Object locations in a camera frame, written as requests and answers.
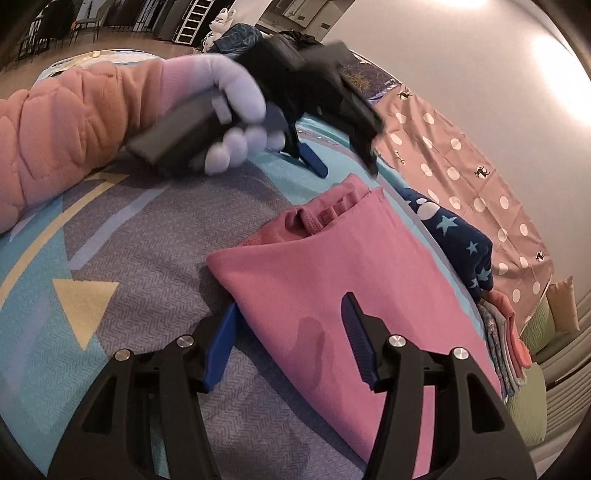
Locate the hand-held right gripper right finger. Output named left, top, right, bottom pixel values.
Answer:
left=341, top=291, right=537, bottom=480

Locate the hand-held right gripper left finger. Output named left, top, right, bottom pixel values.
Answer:
left=45, top=303, right=241, bottom=480

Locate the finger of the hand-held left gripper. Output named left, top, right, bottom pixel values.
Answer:
left=330, top=41, right=387, bottom=177
left=281, top=117, right=329, bottom=180

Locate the pink long-sleeved shirt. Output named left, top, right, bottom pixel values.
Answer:
left=206, top=172, right=505, bottom=479

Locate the person's left hand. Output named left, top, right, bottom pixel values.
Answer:
left=157, top=54, right=288, bottom=177

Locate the black cloth pile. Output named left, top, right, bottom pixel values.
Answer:
left=281, top=30, right=325, bottom=51

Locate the purple tree-print blanket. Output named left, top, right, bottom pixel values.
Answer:
left=344, top=48, right=403, bottom=106

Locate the white cat figure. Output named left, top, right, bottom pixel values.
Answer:
left=202, top=6, right=232, bottom=52

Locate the pink polka-dot sheet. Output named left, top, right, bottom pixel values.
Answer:
left=368, top=85, right=556, bottom=329

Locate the white ladder shelf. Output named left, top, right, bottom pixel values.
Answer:
left=174, top=0, right=214, bottom=45

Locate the floral folded garment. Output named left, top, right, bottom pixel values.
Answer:
left=477, top=305, right=519, bottom=398

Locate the grey folded garment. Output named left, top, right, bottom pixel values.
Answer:
left=480, top=302, right=528, bottom=387

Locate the navy star-print garment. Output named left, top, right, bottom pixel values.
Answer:
left=401, top=186, right=496, bottom=302

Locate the large green pillow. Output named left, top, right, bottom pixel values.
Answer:
left=505, top=364, right=549, bottom=448

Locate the small green pillow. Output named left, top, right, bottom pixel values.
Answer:
left=521, top=299, right=560, bottom=357

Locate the beige cushion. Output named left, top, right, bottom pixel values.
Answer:
left=547, top=275, right=581, bottom=334

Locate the dark chair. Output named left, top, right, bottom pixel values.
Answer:
left=68, top=0, right=110, bottom=45
left=17, top=14, right=52, bottom=61

